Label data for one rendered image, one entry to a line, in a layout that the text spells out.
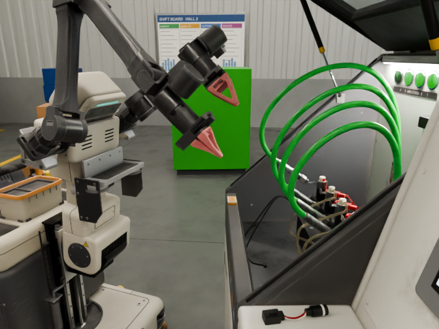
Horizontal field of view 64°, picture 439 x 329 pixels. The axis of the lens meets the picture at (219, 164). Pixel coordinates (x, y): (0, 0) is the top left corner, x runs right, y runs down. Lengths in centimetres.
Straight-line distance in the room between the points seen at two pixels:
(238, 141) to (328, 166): 305
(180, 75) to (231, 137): 355
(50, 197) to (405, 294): 139
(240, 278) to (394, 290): 35
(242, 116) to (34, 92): 561
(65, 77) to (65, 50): 8
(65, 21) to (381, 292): 103
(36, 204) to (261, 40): 635
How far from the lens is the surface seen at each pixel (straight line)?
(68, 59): 114
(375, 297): 71
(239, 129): 432
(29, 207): 160
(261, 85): 744
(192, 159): 439
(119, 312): 187
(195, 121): 82
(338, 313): 75
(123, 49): 96
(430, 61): 108
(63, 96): 111
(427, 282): 60
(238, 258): 93
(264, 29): 745
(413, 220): 65
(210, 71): 97
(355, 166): 140
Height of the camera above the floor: 144
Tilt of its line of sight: 17 degrees down
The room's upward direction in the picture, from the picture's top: straight up
